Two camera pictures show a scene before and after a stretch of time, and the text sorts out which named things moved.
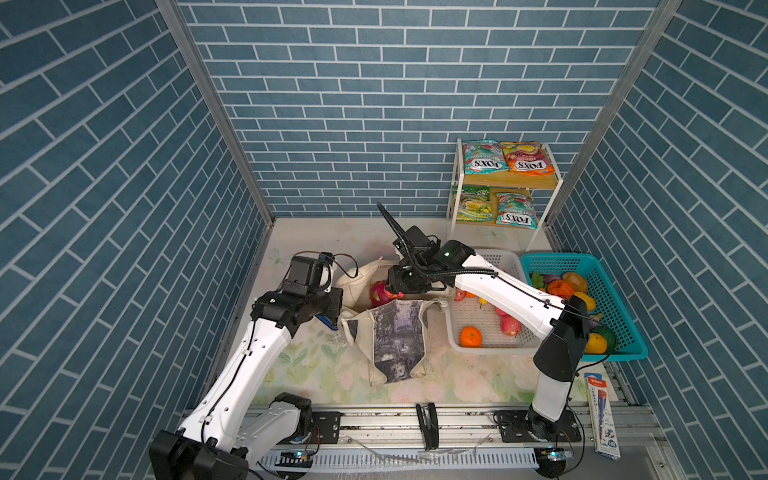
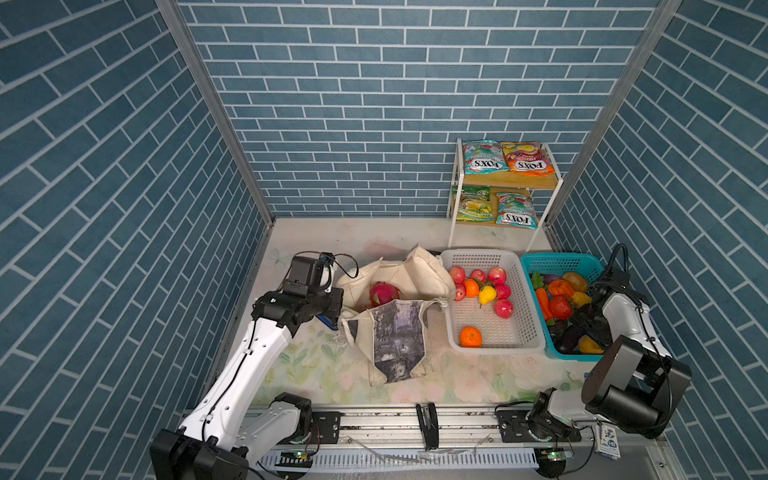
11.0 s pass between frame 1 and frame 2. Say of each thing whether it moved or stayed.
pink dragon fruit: stayed
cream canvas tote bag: stayed
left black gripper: stayed
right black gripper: moved
